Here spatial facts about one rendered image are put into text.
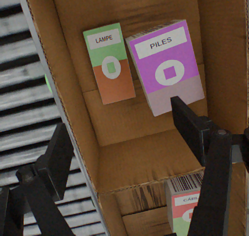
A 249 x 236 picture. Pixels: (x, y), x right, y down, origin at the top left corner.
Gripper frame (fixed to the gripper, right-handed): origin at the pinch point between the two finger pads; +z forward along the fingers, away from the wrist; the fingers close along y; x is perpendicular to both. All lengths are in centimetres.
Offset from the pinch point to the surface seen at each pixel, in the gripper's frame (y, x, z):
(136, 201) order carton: -2, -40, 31
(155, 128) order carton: 7.1, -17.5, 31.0
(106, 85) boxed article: -1.8, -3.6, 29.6
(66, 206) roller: -28, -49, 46
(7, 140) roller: -37, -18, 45
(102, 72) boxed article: -2.0, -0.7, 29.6
